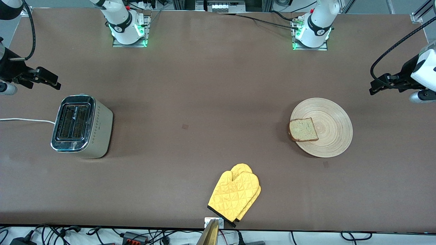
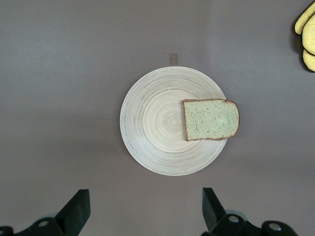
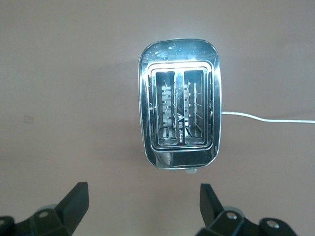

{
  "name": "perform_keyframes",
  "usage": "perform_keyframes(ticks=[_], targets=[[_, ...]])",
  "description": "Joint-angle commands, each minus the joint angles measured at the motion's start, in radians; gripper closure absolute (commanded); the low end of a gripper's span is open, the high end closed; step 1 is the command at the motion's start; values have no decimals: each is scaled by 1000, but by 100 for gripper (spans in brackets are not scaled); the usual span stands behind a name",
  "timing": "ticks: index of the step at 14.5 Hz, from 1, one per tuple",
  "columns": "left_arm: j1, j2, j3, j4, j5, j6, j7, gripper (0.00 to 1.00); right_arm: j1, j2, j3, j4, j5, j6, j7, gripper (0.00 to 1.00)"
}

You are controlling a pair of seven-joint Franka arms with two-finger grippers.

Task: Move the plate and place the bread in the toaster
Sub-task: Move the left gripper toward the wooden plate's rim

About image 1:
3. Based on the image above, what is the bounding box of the round wooden plate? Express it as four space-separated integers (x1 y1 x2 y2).
290 98 353 158

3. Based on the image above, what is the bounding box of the brown bread slice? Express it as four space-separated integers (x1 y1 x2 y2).
288 118 319 142

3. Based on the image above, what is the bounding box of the silver two-slot toaster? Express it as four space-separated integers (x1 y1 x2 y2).
50 94 114 159

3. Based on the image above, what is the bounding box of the white power strip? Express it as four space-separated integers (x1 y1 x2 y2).
136 0 160 10

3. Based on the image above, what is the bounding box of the black power adapter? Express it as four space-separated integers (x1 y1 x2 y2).
10 237 37 245

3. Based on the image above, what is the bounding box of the yellow quilted oven mitt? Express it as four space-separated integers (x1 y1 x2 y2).
207 170 260 223
231 164 262 228

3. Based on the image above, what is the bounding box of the white terminal block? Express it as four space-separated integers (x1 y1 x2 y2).
204 0 246 13

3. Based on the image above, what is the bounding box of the red and black connector box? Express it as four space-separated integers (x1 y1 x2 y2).
122 231 147 244

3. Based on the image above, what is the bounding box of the black plug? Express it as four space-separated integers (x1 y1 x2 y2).
237 231 266 245

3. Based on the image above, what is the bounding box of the gold aluminium profile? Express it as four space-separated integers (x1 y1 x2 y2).
196 219 219 245

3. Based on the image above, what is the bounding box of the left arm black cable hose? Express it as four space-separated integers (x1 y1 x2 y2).
370 26 436 87

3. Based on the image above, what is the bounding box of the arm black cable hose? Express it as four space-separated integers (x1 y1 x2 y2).
370 26 436 87
10 0 36 62

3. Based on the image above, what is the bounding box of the white toaster power cord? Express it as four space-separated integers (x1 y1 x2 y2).
0 117 56 125

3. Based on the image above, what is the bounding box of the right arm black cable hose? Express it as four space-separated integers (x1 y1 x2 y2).
10 0 36 62

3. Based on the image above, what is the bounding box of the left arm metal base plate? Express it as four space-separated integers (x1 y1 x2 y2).
292 16 328 51

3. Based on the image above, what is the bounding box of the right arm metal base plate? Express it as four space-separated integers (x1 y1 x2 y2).
112 14 148 47

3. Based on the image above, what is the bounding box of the short black table cable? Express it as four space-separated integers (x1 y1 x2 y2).
270 10 300 23

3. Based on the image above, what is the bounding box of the long black table cable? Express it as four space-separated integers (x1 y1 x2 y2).
218 12 301 30

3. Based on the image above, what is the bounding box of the black looped floor cable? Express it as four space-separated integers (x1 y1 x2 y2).
341 231 372 242

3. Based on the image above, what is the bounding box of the small metal edge bracket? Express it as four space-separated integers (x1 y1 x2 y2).
204 218 224 229

